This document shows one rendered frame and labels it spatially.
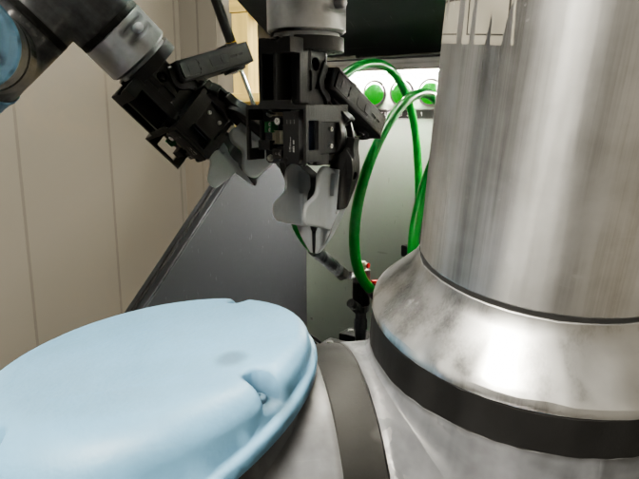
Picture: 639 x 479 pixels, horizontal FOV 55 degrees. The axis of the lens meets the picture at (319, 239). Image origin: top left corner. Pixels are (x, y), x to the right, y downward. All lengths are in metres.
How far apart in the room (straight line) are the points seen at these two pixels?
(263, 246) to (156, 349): 1.05
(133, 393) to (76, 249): 2.38
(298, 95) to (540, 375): 0.43
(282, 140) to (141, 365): 0.41
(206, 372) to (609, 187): 0.12
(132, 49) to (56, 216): 1.84
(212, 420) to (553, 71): 0.12
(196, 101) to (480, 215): 0.55
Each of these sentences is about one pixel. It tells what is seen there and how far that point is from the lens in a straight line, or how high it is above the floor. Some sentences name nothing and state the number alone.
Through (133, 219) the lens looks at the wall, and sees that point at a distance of 2.73.
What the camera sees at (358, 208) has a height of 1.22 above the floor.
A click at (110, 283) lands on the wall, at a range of 2.69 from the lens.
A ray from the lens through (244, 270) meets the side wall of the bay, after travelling 1.22.
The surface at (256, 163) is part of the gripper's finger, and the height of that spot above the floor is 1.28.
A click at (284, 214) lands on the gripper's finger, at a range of 0.62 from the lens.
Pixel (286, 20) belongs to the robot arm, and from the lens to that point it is 0.58.
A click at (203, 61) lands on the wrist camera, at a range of 0.73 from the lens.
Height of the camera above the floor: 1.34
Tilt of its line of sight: 12 degrees down
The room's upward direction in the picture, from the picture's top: straight up
